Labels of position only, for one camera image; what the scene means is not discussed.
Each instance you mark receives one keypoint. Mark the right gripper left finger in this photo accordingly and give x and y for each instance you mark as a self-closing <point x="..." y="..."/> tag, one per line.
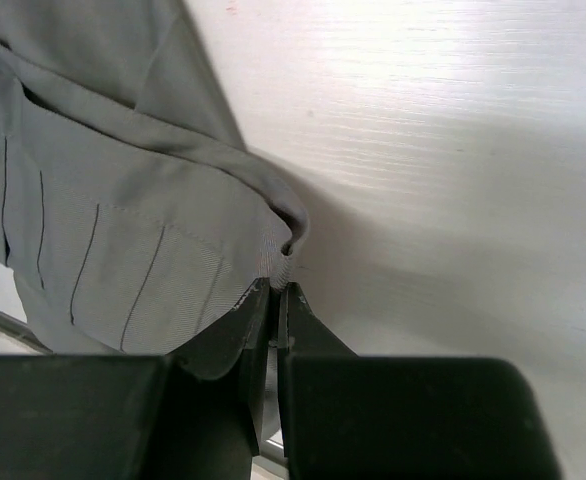
<point x="224" y="368"/>

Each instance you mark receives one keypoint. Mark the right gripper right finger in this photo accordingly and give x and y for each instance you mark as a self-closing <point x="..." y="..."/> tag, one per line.
<point x="299" y="331"/>

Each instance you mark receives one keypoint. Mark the grey pleated skirt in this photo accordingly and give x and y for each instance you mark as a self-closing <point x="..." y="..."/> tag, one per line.
<point x="131" y="214"/>

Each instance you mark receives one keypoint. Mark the aluminium front rail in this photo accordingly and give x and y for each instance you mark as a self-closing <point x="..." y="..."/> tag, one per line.
<point x="18" y="331"/>

